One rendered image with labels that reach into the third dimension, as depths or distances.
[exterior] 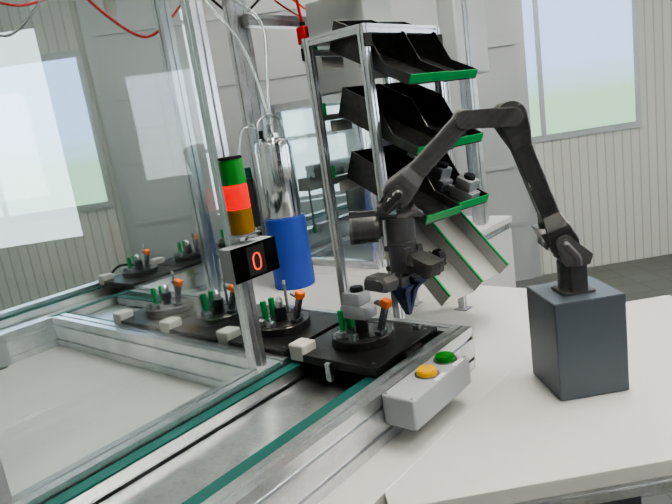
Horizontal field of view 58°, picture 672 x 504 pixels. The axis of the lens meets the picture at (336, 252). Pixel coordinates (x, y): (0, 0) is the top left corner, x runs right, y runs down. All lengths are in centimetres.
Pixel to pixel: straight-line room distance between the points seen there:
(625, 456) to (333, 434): 48
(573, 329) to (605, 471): 28
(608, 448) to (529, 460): 13
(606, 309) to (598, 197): 400
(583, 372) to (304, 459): 58
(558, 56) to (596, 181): 102
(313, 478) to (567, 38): 440
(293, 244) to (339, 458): 128
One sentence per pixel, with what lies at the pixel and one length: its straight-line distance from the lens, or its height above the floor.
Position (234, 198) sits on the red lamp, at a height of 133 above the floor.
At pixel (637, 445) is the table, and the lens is 117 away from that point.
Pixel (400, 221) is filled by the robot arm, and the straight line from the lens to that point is 118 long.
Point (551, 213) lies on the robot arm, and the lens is 123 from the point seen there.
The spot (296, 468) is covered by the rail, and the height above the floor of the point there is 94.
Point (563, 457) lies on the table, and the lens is 113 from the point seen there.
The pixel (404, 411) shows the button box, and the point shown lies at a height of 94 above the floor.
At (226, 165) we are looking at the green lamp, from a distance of 121.
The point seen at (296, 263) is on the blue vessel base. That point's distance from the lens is 225.
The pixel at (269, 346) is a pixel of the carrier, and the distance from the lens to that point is 143.
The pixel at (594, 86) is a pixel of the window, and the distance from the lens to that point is 514.
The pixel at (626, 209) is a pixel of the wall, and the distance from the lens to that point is 537.
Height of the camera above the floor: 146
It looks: 12 degrees down
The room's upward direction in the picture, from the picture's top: 8 degrees counter-clockwise
